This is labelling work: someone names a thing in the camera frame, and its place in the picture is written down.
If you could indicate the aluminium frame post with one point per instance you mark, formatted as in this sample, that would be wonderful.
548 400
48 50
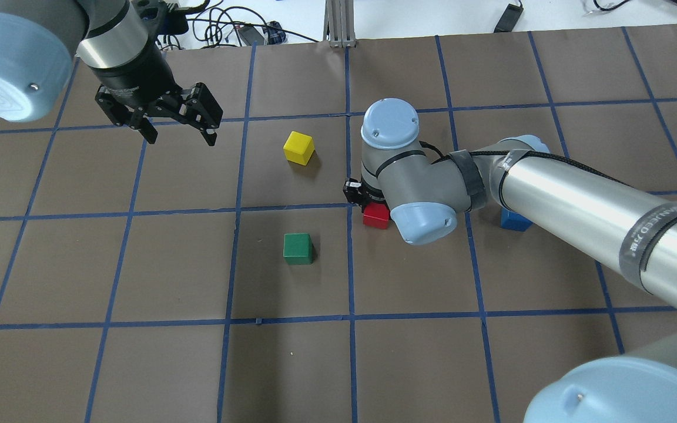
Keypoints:
338 24

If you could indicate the green wooden block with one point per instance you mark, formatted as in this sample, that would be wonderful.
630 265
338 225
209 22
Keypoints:
298 249

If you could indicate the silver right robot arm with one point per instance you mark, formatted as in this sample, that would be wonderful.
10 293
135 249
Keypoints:
632 232

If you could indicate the yellow wooden block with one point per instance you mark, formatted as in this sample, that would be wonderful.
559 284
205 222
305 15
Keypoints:
299 148

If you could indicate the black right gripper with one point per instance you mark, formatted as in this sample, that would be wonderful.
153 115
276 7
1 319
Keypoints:
352 192

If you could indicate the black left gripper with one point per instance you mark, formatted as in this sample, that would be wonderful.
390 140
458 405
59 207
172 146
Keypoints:
136 71

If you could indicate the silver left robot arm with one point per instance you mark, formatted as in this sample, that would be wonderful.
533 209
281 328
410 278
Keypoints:
116 40

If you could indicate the blue wooden block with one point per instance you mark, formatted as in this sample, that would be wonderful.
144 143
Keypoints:
513 221

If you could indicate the black power adapter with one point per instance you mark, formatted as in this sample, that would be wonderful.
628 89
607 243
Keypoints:
509 18

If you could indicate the red wooden block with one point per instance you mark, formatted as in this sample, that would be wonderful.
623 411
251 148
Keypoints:
376 215

